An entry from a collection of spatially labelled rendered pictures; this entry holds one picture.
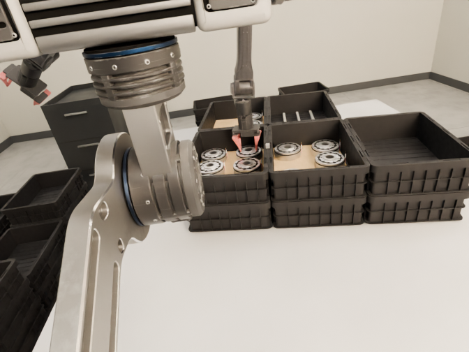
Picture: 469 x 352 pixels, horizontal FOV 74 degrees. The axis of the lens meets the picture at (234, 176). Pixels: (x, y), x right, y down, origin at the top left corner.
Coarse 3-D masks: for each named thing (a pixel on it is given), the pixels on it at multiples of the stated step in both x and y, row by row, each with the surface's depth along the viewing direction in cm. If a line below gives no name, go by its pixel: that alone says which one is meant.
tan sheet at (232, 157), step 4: (228, 152) 134; (232, 152) 134; (228, 156) 131; (232, 156) 130; (236, 156) 130; (228, 160) 128; (232, 160) 127; (236, 160) 127; (228, 164) 125; (232, 164) 124; (224, 168) 122; (228, 168) 122; (232, 168) 121; (228, 172) 119; (232, 172) 119
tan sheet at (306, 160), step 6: (306, 150) 127; (300, 156) 123; (306, 156) 122; (312, 156) 121; (276, 162) 121; (282, 162) 121; (288, 162) 120; (294, 162) 119; (300, 162) 119; (306, 162) 118; (312, 162) 118; (276, 168) 117; (282, 168) 116; (288, 168) 116; (300, 168) 115; (306, 168) 114
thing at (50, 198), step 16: (32, 176) 195; (48, 176) 197; (64, 176) 199; (80, 176) 198; (32, 192) 191; (48, 192) 196; (64, 192) 174; (80, 192) 192; (16, 208) 163; (32, 208) 164; (48, 208) 166; (64, 208) 173; (16, 224) 169; (64, 224) 172
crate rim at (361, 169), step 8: (320, 120) 126; (328, 120) 125; (336, 120) 124; (344, 128) 117; (352, 136) 110; (352, 144) 105; (360, 152) 99; (272, 160) 102; (272, 168) 97; (312, 168) 94; (320, 168) 94; (328, 168) 93; (336, 168) 92; (344, 168) 92; (352, 168) 92; (360, 168) 92; (368, 168) 92; (272, 176) 96; (280, 176) 95; (288, 176) 95; (296, 176) 95; (304, 176) 94; (312, 176) 94; (320, 176) 94; (328, 176) 94
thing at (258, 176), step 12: (204, 132) 132; (264, 132) 123; (264, 144) 113; (264, 156) 105; (264, 168) 98; (204, 180) 98; (216, 180) 98; (228, 180) 97; (240, 180) 97; (252, 180) 97
